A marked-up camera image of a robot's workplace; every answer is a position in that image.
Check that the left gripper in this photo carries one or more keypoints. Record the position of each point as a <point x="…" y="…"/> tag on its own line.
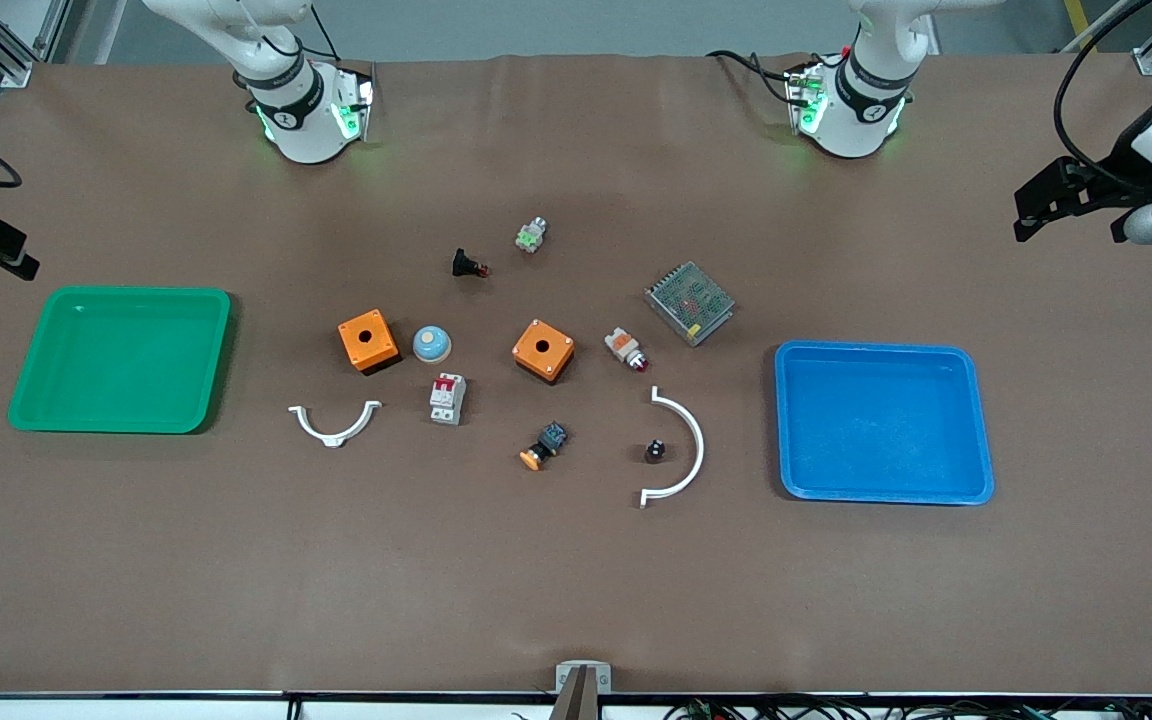
<point x="1119" y="172"/>

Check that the white circuit breaker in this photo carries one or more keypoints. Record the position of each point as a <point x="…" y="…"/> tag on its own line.
<point x="446" y="400"/>

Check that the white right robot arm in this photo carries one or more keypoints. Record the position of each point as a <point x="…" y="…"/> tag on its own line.
<point x="306" y="110"/>

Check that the green plastic tray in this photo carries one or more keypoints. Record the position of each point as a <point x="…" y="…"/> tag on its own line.
<point x="126" y="370"/>

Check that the blue plastic tray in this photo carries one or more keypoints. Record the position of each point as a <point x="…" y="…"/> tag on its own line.
<point x="886" y="430"/>

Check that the perforated metal power supply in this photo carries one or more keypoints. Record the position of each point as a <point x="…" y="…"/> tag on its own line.
<point x="689" y="302"/>

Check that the small white curved clamp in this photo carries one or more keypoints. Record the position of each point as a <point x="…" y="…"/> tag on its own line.
<point x="336" y="438"/>

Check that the orange box with black base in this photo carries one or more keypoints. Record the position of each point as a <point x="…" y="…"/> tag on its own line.
<point x="556" y="352"/>
<point x="384" y="335"/>

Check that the large white curved clamp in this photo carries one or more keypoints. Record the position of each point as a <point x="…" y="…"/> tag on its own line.
<point x="696" y="450"/>

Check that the light blue dome button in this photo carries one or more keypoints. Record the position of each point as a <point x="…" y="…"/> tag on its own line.
<point x="431" y="344"/>

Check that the black indicator lamp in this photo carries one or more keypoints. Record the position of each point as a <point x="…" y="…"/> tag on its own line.
<point x="462" y="263"/>

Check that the brown table mat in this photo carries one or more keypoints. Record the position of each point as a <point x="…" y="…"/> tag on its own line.
<point x="536" y="580"/>

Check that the green and white switch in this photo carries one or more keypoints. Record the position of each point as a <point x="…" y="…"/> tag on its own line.
<point x="531" y="236"/>

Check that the orange push button switch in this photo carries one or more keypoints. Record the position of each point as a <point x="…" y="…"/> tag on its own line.
<point x="548" y="440"/>

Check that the grey metal bracket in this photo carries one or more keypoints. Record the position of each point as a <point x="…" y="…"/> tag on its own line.
<point x="601" y="675"/>

